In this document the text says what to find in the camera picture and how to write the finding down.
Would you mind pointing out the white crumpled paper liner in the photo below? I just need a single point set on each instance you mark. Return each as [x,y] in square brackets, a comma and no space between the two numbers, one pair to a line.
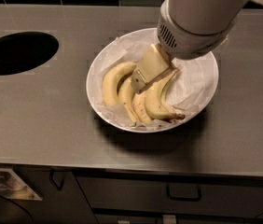
[190,84]

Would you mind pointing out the black cabinet door handle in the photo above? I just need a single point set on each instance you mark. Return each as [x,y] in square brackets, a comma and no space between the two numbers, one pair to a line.
[57,179]

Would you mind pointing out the round black countertop hole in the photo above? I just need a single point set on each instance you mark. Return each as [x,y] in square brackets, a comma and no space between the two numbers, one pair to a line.
[24,51]

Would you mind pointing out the grey drawer front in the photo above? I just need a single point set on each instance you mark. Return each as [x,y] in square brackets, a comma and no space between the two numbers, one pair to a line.
[150,196]

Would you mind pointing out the grey cabinet door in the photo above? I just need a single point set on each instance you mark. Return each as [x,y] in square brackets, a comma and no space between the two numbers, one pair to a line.
[68,206]

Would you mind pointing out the printed paper sheet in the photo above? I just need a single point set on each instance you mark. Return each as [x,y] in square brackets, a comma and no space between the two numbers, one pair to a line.
[13,187]

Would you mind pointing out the black drawer handle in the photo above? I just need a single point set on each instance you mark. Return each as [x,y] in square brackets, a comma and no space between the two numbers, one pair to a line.
[183,193]

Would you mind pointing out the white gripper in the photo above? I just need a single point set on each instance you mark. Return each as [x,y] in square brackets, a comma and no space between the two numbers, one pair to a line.
[187,43]

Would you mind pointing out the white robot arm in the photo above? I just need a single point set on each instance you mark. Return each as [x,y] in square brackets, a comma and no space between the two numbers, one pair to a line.
[188,29]

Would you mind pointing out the white bowl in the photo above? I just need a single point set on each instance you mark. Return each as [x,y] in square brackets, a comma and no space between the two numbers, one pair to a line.
[206,75]

